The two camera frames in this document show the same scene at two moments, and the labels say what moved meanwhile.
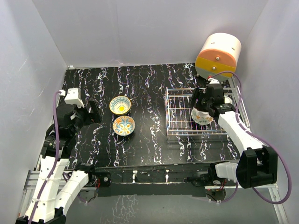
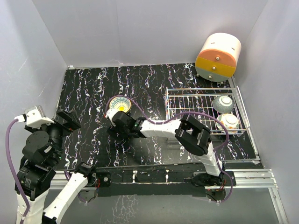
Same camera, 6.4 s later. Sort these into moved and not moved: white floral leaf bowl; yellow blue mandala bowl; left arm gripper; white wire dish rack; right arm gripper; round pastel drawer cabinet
Moved: right arm gripper; left arm gripper; white floral leaf bowl
Not moved: round pastel drawer cabinet; white wire dish rack; yellow blue mandala bowl
